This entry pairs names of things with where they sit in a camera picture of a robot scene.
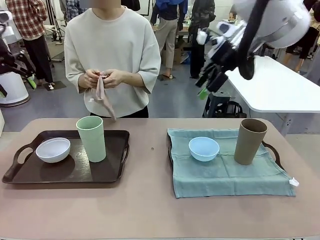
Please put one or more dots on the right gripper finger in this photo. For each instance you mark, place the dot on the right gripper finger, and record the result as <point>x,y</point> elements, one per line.
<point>217,82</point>
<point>206,73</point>

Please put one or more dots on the person's left forearm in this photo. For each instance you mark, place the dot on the person's left forearm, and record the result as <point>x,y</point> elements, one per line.
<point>133,78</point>

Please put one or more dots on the bystander in red plaid shirt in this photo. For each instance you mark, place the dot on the bystander in red plaid shirt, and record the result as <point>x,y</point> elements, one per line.
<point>32,22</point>

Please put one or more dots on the person's left hand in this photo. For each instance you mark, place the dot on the person's left hand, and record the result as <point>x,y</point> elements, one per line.
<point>113,78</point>

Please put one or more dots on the light blue bowl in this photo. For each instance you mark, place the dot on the light blue bowl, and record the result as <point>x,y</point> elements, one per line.
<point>203,150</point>

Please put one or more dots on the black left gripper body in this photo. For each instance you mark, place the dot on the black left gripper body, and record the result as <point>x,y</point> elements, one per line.
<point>6,56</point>

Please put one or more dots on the white cylindrical pedestal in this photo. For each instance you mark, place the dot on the white cylindrical pedestal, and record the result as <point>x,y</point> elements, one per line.
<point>13,90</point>

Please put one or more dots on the bystander in blue top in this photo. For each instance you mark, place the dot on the bystander in blue top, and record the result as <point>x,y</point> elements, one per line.
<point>168,30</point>

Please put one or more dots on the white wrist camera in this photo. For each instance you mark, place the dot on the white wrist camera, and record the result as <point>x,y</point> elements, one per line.
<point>220,31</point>
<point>5,17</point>

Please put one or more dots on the beige cloth mat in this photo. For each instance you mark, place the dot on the beige cloth mat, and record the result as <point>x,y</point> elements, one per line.
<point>101,92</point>

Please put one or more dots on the white background table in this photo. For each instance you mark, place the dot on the white background table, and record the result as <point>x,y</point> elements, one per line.
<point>275,87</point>

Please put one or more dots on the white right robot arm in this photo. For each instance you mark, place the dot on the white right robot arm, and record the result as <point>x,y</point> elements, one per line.
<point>282,22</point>

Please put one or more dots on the cardboard box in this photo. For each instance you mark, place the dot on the cardboard box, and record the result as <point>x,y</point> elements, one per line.
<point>181,55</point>

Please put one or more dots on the blue-green cloth mat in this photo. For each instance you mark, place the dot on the blue-green cloth mat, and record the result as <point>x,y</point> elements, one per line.
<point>225,175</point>

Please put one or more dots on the bystander in black clothes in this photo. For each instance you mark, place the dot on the bystander in black clothes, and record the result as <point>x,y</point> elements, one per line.
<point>200,15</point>

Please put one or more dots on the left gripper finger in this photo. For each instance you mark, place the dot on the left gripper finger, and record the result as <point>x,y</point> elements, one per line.
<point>2,90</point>
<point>23,70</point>

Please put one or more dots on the bystander in black dress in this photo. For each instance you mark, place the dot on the bystander in black dress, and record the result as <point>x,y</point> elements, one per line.
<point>303,45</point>

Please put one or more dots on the bystander in blue plaid shirt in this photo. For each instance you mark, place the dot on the bystander in blue plaid shirt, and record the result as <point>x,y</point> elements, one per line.
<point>73,6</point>

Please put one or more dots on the brown tall cup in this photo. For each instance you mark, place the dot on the brown tall cup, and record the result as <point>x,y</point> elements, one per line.
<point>248,142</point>

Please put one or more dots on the black step stool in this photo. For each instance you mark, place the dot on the black step stool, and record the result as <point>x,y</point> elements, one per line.
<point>222,105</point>

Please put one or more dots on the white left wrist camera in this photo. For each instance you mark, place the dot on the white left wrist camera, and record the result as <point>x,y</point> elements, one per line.
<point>5,17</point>

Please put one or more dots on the white bowl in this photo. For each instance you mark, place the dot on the white bowl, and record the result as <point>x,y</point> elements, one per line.
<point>53,151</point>

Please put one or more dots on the person in white shirt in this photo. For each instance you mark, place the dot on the person in white shirt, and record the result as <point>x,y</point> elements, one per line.
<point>112,45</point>

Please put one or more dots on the light green tall cup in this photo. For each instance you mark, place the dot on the light green tall cup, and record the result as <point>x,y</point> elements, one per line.
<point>92,140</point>

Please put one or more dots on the person's right forearm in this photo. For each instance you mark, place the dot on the person's right forearm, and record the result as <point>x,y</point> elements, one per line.
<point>82,81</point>

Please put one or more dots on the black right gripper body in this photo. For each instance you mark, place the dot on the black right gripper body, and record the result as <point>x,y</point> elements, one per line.
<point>225,56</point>

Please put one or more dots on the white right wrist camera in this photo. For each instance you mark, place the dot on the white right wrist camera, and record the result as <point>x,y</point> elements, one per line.
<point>220,31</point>

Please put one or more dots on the black floor stand plate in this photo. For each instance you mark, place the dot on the black floor stand plate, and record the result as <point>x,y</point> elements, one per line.
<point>55,85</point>

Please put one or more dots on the person's right hand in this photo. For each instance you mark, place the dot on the person's right hand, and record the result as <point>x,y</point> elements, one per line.
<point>91,78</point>

